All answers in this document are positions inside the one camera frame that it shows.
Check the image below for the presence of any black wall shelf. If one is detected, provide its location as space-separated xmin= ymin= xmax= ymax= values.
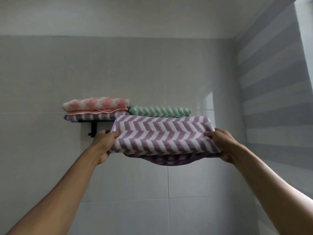
xmin=73 ymin=120 xmax=115 ymax=138

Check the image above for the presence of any person's right forearm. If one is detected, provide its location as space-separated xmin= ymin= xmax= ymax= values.
xmin=231 ymin=144 xmax=313 ymax=235

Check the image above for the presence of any pink zigzag folded towel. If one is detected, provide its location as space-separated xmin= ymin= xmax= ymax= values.
xmin=62 ymin=97 xmax=132 ymax=115

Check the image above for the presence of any person's left forearm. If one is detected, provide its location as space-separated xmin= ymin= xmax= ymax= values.
xmin=5 ymin=144 xmax=100 ymax=235

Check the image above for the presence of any purple zigzag towel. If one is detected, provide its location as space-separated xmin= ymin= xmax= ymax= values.
xmin=109 ymin=115 xmax=222 ymax=167

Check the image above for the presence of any person's left hand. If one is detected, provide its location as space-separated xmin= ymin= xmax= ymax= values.
xmin=91 ymin=130 xmax=120 ymax=165

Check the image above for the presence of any green zigzag folded towel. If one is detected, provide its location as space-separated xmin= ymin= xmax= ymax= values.
xmin=129 ymin=105 xmax=192 ymax=118

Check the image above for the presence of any person's right hand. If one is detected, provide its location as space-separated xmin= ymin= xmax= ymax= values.
xmin=204 ymin=128 xmax=242 ymax=164

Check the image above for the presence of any purple striped folded towel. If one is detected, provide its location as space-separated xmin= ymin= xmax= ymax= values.
xmin=64 ymin=111 xmax=130 ymax=123

